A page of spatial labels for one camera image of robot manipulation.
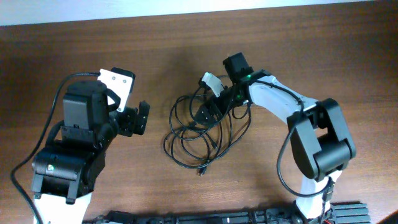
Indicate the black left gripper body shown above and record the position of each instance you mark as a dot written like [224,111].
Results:
[126,122]

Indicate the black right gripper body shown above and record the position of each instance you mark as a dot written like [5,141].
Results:
[205,112]

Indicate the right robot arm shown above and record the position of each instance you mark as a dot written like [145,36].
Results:
[321,142]

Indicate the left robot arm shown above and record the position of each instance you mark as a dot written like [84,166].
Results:
[94,114]

